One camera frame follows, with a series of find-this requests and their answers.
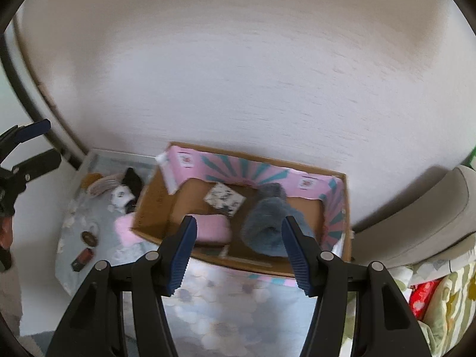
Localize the black-white patterned packet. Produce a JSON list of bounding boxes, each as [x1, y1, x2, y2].
[[204, 182, 246, 217]]

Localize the red and black small box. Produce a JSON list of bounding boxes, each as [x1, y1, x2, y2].
[[71, 247, 93, 272]]

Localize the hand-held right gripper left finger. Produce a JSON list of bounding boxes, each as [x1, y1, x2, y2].
[[45, 215, 198, 357]]

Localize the blue-grey fluffy cloth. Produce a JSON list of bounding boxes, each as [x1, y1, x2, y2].
[[240, 183, 316, 258]]

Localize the green floral bedding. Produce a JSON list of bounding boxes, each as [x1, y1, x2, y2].
[[409, 256, 476, 346]]

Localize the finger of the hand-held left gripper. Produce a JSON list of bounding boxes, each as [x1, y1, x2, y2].
[[7, 149, 62, 194], [0, 119, 52, 160]]

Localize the black curved pole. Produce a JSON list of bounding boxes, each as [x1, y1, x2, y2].
[[0, 37, 84, 168]]

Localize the red patterned cloth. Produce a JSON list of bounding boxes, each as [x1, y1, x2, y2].
[[409, 281, 441, 318]]

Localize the beige ribbed item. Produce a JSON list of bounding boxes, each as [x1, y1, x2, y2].
[[89, 176, 123, 198]]

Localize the brown round item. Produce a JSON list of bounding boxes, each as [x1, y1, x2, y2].
[[82, 173, 103, 190]]

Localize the pink fluffy earmuffs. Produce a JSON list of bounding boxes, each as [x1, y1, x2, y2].
[[113, 213, 233, 247]]

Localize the beige sofa cushion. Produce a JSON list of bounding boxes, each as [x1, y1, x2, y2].
[[351, 165, 476, 268]]

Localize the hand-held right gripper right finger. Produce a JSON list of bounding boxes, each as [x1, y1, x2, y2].
[[281, 216, 432, 357]]

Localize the white black small toy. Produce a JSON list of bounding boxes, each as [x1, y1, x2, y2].
[[112, 186, 136, 214]]

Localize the pink printed cardboard box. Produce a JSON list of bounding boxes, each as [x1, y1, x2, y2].
[[131, 141, 354, 279]]

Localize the black cloth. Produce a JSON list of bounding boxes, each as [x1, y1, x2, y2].
[[121, 167, 144, 199]]

